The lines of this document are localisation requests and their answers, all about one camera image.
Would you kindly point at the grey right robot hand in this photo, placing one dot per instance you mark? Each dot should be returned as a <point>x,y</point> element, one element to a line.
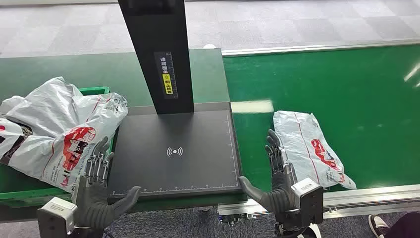
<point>280,197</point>

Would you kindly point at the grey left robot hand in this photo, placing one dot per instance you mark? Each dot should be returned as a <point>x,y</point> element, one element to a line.
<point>90,207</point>

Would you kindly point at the grey courier package small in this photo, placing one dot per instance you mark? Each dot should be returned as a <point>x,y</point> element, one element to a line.
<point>305,148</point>

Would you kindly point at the green plastic basket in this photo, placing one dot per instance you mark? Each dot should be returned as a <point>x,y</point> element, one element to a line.
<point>19,193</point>

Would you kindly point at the grey package large red print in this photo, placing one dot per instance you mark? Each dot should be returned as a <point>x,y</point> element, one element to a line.
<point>82,131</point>

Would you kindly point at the black weighing scale platform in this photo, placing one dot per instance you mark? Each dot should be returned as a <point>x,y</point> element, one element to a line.
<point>177,164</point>

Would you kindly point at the white package dark print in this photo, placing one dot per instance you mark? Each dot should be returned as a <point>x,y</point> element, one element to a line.
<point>10,141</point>

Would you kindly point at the plain grey crumpled package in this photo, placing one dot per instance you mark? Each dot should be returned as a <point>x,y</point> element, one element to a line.
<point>49,95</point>

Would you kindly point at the person's shoe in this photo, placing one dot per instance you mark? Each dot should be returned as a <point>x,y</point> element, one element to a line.
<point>377,225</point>

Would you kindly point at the green conveyor belt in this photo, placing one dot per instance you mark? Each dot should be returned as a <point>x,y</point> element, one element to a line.
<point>328,92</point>

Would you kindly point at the person's leg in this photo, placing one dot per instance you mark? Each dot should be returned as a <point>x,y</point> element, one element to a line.
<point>405,228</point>

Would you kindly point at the black yellow column label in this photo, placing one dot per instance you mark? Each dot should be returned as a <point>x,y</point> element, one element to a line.
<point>166,75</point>

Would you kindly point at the small white round object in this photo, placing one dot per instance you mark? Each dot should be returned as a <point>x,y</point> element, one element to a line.
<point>210,46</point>

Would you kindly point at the black scale column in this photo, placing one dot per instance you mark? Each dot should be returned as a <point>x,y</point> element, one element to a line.
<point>157,33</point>

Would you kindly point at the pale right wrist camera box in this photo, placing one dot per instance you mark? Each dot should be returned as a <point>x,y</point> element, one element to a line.
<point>308,200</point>

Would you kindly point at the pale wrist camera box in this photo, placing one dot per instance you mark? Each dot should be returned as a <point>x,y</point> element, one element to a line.
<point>308,200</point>
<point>55,213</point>

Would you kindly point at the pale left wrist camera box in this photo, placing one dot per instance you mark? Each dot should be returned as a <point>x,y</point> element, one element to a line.
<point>55,213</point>

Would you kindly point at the metal conveyor bracket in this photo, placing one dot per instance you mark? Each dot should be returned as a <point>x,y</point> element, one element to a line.
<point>236,219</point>

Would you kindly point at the aluminium conveyor frame rail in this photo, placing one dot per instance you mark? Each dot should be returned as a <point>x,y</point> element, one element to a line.
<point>311,48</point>
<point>367,198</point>

